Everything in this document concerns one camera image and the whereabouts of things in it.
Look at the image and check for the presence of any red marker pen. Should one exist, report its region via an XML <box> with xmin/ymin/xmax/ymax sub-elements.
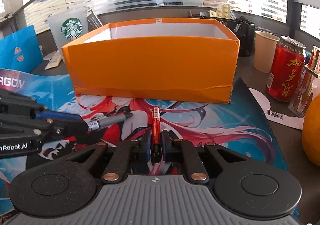
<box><xmin>151</xmin><ymin>106</ymin><xmax>162</xmax><ymax>164</ymax></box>

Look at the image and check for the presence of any grey marker pen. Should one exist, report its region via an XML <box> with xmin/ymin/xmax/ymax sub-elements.
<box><xmin>87</xmin><ymin>112</ymin><xmax>133</xmax><ymax>131</ymax></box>

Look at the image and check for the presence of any beige cream tube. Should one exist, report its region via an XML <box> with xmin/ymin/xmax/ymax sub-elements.
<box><xmin>44</xmin><ymin>51</ymin><xmax>62</xmax><ymax>70</ymax></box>

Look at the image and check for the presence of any blue paper bag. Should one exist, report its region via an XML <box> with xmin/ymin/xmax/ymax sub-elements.
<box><xmin>0</xmin><ymin>25</ymin><xmax>43</xmax><ymax>73</ymax></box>

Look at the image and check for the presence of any colourful anime desk mat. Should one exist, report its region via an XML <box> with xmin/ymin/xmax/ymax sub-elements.
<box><xmin>1</xmin><ymin>69</ymin><xmax>287</xmax><ymax>223</ymax></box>

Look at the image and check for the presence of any Starbucks plastic cup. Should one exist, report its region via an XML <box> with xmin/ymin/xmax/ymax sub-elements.
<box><xmin>47</xmin><ymin>7</ymin><xmax>88</xmax><ymax>61</ymax></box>

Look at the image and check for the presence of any orange cardboard box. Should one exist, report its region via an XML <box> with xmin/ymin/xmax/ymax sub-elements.
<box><xmin>62</xmin><ymin>18</ymin><xmax>240</xmax><ymax>103</ymax></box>

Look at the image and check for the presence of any black leaflet box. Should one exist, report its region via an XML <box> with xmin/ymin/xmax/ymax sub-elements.
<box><xmin>87</xmin><ymin>9</ymin><xmax>103</xmax><ymax>29</ymax></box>

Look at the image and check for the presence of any gold perfume bottle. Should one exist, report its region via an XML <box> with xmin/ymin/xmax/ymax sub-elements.
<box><xmin>288</xmin><ymin>46</ymin><xmax>319</xmax><ymax>118</ymax></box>

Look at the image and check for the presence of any orange fruit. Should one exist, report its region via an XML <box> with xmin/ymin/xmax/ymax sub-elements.
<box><xmin>302</xmin><ymin>95</ymin><xmax>320</xmax><ymax>166</ymax></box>

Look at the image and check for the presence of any black mesh organizer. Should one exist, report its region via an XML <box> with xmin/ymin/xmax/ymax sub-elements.
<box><xmin>188</xmin><ymin>11</ymin><xmax>255</xmax><ymax>57</ymax></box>

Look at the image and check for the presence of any paper cup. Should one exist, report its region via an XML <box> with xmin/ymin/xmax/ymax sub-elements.
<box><xmin>253</xmin><ymin>31</ymin><xmax>280</xmax><ymax>73</ymax></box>

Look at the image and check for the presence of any red drink can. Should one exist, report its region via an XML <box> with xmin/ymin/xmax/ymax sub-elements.
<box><xmin>266</xmin><ymin>36</ymin><xmax>305</xmax><ymax>102</ymax></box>

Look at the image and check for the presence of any yellow building block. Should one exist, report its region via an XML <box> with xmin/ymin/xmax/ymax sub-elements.
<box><xmin>210</xmin><ymin>3</ymin><xmax>236</xmax><ymax>20</ymax></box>

